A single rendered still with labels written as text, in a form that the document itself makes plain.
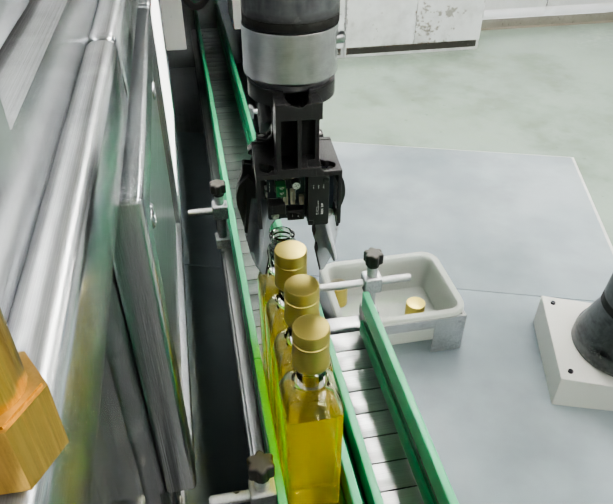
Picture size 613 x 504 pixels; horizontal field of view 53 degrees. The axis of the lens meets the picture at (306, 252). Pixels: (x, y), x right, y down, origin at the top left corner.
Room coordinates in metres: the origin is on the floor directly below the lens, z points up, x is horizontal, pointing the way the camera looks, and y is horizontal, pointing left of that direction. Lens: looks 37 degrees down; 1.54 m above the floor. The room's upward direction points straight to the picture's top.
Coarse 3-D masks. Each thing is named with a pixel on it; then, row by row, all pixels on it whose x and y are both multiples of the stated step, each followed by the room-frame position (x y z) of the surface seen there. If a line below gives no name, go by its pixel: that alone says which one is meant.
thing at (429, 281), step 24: (336, 264) 0.89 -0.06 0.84; (360, 264) 0.90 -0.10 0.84; (384, 264) 0.91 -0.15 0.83; (408, 264) 0.91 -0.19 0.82; (432, 264) 0.90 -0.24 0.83; (360, 288) 0.89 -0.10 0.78; (384, 288) 0.90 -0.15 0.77; (408, 288) 0.91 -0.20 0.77; (432, 288) 0.88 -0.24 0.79; (336, 312) 0.76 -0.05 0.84; (384, 312) 0.84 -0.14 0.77; (432, 312) 0.76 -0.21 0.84; (456, 312) 0.76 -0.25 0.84
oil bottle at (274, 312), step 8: (272, 296) 0.52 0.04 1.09; (272, 304) 0.50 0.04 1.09; (272, 312) 0.49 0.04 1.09; (280, 312) 0.49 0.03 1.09; (272, 320) 0.48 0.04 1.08; (280, 320) 0.48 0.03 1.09; (272, 328) 0.48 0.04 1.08; (280, 328) 0.48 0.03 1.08; (272, 336) 0.47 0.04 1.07; (272, 344) 0.47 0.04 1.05; (272, 352) 0.48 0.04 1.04; (272, 360) 0.48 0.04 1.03; (272, 368) 0.48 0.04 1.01; (272, 376) 0.48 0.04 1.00; (272, 384) 0.48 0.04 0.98; (272, 392) 0.48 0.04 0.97; (272, 400) 0.49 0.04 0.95; (272, 408) 0.49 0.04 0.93; (272, 416) 0.50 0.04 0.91
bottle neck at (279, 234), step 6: (276, 228) 0.57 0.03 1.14; (282, 228) 0.57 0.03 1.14; (288, 228) 0.57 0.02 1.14; (270, 234) 0.56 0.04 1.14; (276, 234) 0.57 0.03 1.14; (282, 234) 0.57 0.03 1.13; (288, 234) 0.57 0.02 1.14; (294, 234) 0.56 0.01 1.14; (276, 240) 0.55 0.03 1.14; (282, 240) 0.55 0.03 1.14; (294, 240) 0.56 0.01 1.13; (270, 246) 0.56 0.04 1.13; (270, 252) 0.56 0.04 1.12; (270, 258) 0.56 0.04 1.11
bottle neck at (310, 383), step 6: (324, 372) 0.38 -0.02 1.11; (300, 378) 0.38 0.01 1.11; (306, 378) 0.38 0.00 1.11; (312, 378) 0.38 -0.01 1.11; (318, 378) 0.38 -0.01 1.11; (324, 378) 0.39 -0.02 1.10; (300, 384) 0.38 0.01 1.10; (306, 384) 0.38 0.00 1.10; (312, 384) 0.38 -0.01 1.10; (318, 384) 0.38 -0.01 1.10; (324, 384) 0.38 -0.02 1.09; (312, 390) 0.38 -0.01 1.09
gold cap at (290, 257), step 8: (288, 240) 0.52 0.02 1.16; (280, 248) 0.51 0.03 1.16; (288, 248) 0.51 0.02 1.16; (296, 248) 0.51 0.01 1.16; (304, 248) 0.51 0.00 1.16; (280, 256) 0.49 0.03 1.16; (288, 256) 0.49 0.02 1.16; (296, 256) 0.49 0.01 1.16; (304, 256) 0.50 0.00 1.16; (280, 264) 0.49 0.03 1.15; (288, 264) 0.49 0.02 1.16; (296, 264) 0.49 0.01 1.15; (304, 264) 0.50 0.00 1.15; (280, 272) 0.49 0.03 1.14; (288, 272) 0.49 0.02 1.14; (296, 272) 0.49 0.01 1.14; (304, 272) 0.50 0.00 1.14; (280, 280) 0.49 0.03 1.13; (280, 288) 0.49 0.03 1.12
